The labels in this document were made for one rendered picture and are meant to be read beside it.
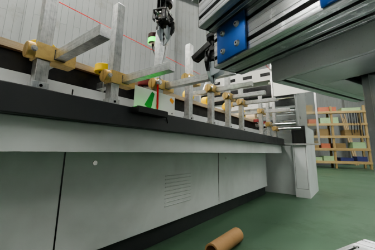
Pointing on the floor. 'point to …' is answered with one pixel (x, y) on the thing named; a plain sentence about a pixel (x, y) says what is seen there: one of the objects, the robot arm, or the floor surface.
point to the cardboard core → (226, 240)
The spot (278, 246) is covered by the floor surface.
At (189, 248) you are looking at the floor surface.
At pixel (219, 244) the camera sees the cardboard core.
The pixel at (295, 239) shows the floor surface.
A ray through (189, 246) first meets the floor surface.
